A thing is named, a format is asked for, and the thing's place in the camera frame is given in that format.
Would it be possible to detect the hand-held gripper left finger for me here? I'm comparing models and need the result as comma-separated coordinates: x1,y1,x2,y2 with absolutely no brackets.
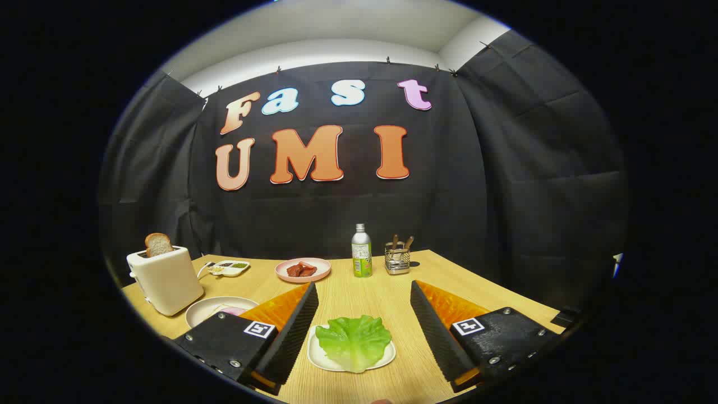
173,282,319,396

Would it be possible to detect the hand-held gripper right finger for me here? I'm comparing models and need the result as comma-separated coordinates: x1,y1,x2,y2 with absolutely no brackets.
410,280,561,393

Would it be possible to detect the green lettuce leaf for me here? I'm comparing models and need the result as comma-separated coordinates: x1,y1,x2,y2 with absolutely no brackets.
315,315,393,374

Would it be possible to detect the brown-crust toast slice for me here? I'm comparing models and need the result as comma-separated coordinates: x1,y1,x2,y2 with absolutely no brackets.
145,233,174,258

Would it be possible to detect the small white square plate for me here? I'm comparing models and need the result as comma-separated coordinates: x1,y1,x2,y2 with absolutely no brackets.
307,324,397,373

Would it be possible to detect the pink plate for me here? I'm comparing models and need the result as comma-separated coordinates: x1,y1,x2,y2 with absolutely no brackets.
275,258,332,283

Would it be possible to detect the white divided condiment dish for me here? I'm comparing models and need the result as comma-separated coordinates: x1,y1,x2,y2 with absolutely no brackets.
208,260,251,278

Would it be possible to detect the round white plate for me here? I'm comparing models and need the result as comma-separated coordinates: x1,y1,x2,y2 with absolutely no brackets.
185,296,260,329

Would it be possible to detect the silver bottle with green label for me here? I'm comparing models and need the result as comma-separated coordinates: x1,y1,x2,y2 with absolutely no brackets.
352,223,373,278

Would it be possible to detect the white toaster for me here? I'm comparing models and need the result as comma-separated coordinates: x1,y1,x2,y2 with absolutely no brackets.
126,246,205,316

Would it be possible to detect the metal wire utensil holder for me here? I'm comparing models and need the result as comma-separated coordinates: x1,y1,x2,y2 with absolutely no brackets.
384,241,411,276

